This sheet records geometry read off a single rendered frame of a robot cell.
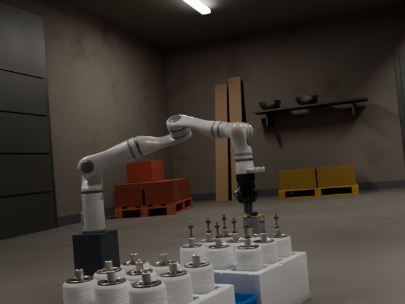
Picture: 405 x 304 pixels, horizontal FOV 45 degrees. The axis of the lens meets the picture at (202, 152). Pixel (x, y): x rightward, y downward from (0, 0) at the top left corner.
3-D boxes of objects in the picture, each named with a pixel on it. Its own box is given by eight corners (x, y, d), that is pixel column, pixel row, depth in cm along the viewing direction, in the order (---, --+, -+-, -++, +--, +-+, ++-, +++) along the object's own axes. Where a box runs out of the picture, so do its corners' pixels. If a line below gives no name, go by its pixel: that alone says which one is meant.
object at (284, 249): (270, 281, 193) (266, 235, 194) (295, 280, 191) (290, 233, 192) (268, 287, 184) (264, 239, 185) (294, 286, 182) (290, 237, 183)
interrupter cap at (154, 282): (125, 288, 123) (125, 285, 123) (144, 281, 130) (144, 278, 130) (149, 289, 119) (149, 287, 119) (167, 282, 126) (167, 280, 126)
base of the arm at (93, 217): (79, 234, 211) (76, 194, 211) (92, 231, 219) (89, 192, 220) (98, 233, 207) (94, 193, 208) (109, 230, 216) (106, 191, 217)
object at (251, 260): (241, 297, 174) (236, 245, 175) (268, 296, 172) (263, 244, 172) (235, 304, 165) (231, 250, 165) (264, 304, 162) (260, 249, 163)
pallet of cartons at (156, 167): (146, 209, 782) (143, 163, 785) (207, 205, 745) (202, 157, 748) (100, 219, 659) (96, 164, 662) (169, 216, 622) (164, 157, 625)
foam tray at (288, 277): (168, 318, 179) (164, 269, 180) (225, 292, 211) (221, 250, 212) (264, 330, 157) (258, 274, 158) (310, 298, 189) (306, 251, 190)
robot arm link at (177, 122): (223, 113, 202) (228, 129, 207) (171, 111, 217) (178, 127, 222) (213, 126, 196) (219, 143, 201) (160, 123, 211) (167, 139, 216)
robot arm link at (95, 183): (81, 157, 219) (84, 196, 219) (76, 157, 210) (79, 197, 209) (102, 155, 220) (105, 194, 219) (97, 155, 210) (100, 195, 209)
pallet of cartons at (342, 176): (362, 190, 785) (360, 163, 787) (358, 195, 703) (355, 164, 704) (285, 195, 830) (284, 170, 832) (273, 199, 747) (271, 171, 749)
